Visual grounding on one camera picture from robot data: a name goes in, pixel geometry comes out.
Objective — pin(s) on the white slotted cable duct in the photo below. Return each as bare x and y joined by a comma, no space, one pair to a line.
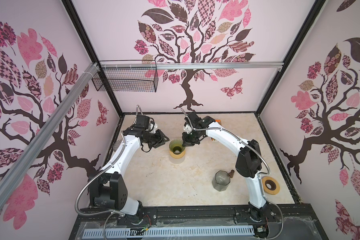
167,232

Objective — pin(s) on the aluminium rail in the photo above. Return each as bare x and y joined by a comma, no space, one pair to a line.
193,66
18,170

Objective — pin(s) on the wooden dripper ring stand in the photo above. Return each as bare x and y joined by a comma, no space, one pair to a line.
177,153

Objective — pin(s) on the aluminium rail back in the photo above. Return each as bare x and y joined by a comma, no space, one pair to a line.
193,66

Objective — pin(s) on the aluminium rail left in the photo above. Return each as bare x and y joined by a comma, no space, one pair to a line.
18,170

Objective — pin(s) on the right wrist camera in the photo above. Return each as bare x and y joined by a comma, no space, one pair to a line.
187,128

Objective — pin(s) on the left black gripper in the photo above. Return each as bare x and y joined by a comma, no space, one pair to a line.
160,140

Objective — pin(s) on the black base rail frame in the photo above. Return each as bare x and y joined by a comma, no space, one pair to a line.
282,222

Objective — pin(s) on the grey glass server with knob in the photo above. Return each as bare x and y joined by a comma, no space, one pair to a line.
222,179

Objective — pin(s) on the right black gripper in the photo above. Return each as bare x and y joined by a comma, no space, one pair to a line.
186,142

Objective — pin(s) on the black wire basket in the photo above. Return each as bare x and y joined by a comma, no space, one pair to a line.
127,76

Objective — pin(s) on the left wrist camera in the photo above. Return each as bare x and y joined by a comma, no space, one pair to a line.
153,127

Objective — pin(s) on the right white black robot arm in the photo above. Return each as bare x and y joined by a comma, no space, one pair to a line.
250,163

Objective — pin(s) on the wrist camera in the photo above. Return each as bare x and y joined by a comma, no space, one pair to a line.
153,127
187,128

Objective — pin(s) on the grey ribbed glass dripper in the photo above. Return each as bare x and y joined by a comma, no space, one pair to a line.
117,144

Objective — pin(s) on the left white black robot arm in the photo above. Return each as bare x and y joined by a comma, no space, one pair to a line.
109,191

